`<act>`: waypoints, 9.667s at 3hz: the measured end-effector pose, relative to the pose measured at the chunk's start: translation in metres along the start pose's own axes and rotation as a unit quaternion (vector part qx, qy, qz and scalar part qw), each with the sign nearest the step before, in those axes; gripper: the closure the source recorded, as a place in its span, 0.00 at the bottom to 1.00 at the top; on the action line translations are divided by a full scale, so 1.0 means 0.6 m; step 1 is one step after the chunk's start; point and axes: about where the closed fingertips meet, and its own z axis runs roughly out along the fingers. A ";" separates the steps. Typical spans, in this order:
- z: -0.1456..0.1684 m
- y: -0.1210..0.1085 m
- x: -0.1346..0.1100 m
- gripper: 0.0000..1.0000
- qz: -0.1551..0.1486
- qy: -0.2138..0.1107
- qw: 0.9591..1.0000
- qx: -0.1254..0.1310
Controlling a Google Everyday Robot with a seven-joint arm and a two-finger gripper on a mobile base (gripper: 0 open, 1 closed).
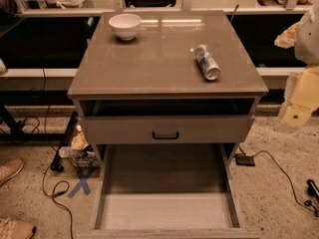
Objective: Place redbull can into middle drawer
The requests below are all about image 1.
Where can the grey drawer cabinet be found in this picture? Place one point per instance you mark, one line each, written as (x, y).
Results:
(156, 74)

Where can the open grey lower drawer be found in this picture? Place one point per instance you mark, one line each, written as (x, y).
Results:
(166, 191)

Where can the black drawer handle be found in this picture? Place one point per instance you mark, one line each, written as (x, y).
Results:
(172, 136)

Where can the black foot pedal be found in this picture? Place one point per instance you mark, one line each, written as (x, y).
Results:
(245, 160)

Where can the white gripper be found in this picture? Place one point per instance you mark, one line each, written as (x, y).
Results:
(308, 42)

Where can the wire basket with snacks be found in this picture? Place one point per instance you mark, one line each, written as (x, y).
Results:
(79, 153)

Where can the white ceramic bowl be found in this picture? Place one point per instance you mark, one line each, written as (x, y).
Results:
(125, 26)

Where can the tan shoe lower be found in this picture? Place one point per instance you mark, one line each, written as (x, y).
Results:
(14, 229)

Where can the black device on floor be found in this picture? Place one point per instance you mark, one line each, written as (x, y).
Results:
(313, 190)

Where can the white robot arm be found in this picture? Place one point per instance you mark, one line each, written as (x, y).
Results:
(306, 47)

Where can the grey top drawer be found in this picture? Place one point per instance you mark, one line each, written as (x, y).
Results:
(192, 129)

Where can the silver blue redbull can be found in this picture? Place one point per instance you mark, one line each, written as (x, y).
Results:
(207, 64)

